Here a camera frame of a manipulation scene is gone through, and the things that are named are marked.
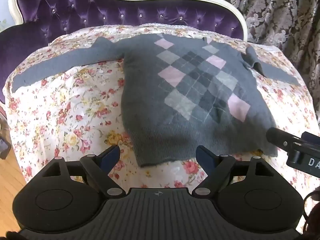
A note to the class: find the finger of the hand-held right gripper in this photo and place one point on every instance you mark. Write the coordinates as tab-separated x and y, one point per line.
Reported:
280	137

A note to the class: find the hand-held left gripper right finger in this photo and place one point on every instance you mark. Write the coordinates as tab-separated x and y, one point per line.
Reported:
204	158

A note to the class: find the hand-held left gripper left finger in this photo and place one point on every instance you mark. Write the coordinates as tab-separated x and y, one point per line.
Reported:
111	156

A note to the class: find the grey argyle sweater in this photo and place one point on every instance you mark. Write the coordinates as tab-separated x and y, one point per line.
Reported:
150	92

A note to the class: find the floral blanket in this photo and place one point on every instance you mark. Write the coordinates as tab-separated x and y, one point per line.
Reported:
62	117

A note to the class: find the damask patterned curtain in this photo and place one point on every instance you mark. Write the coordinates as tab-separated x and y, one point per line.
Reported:
275	5

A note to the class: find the purple tufted headboard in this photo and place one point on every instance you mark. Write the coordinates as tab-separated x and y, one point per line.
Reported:
75	10

